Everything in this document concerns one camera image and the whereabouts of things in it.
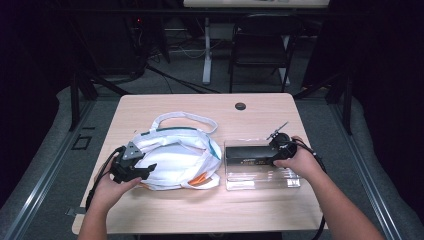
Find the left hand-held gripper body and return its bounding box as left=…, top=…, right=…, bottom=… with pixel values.
left=109, top=141, right=148, bottom=185

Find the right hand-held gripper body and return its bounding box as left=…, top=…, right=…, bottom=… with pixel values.
left=265, top=121, right=298, bottom=166

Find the clear plastic tray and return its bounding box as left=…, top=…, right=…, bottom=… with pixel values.
left=223, top=138, right=301, bottom=192

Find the black rectangular box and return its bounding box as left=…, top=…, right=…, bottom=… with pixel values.
left=225, top=145, right=280, bottom=168

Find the white teal orange tote bag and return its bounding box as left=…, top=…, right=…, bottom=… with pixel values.
left=127, top=111, right=223, bottom=191

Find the person's right hand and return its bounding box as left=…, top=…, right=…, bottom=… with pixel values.
left=272, top=135, right=323, bottom=184

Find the person's left hand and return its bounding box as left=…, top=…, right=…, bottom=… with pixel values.
left=89, top=163, right=143, bottom=214

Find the grey metal table clip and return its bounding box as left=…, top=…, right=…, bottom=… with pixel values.
left=64, top=206, right=86, bottom=218

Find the black metal stand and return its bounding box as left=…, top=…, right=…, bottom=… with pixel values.
left=67, top=70, right=132, bottom=133
left=292, top=70, right=355, bottom=136

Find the black folding chair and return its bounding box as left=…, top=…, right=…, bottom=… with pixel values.
left=227, top=13, right=305, bottom=94

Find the white desk leg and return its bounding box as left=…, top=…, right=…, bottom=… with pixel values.
left=201, top=16, right=215, bottom=86

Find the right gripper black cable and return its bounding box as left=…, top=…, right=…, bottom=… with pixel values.
left=292, top=137, right=330, bottom=240

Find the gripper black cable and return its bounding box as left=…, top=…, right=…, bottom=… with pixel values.
left=84, top=145, right=126, bottom=212
left=292, top=137, right=330, bottom=240

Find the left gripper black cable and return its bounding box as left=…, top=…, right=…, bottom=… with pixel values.
left=84, top=145, right=126, bottom=212

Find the black floor cable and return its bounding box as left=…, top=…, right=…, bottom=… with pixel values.
left=144, top=64, right=222, bottom=95

